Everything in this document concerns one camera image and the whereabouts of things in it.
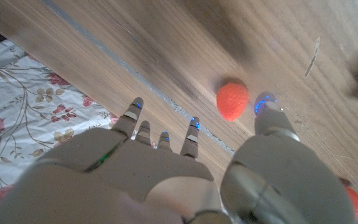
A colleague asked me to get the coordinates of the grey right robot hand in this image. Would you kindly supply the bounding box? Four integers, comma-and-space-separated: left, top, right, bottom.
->
0, 91, 358, 224

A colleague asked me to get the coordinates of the floral curtain backdrop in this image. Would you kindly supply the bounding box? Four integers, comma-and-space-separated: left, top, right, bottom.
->
0, 39, 155, 218

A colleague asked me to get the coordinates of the red toy tomato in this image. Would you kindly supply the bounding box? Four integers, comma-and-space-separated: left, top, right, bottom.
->
340, 177, 358, 222

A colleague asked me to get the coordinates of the red toy strawberry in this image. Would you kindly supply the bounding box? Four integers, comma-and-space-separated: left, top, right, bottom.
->
216, 82, 250, 122

